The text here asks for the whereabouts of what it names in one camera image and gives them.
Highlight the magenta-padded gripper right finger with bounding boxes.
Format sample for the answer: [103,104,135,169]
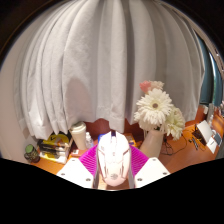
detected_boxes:
[128,145,171,189]

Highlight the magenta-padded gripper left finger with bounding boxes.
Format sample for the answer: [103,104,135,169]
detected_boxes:
[55,143,100,190]

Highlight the pink computer mouse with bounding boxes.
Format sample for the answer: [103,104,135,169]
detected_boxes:
[95,130,132,187]

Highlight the thin red book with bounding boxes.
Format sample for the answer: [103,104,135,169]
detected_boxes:
[70,147,88,158]

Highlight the white ceramic vase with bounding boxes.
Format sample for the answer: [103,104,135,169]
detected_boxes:
[139,129,166,159]

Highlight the small clear pump bottle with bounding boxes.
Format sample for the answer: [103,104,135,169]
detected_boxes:
[84,131,95,150]

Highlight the stack of yellow-black books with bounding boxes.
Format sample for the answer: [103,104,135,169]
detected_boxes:
[37,132,74,165]

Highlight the white lidded tumbler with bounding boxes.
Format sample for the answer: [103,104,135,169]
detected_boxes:
[68,121,88,151]

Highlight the black pen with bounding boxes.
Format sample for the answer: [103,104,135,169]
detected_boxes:
[191,137,200,150]

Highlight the white and pink flower bouquet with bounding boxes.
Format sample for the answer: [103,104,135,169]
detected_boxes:
[133,80,186,141]

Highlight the white paper sheet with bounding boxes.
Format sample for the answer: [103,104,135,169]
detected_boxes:
[205,136,219,154]

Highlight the dark green curtain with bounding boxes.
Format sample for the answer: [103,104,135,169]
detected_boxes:
[196,33,224,108]

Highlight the white pleated curtain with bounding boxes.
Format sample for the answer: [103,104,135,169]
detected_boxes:
[13,0,206,141]

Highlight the black cable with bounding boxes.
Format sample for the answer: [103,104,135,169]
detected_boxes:
[160,133,183,156]

